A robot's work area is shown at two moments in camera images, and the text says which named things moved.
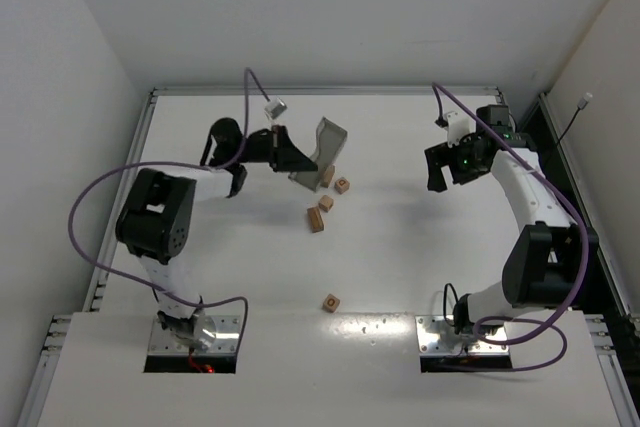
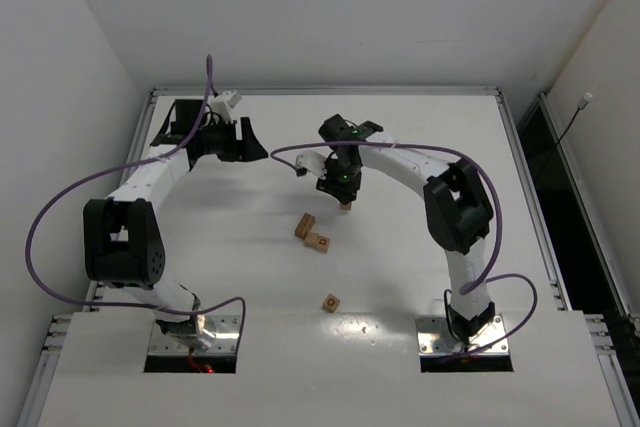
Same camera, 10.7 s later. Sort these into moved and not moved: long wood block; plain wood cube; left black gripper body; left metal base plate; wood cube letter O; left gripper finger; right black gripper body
Moved: left black gripper body; right black gripper body; long wood block; plain wood cube; left gripper finger
Not moved: wood cube letter O; left metal base plate
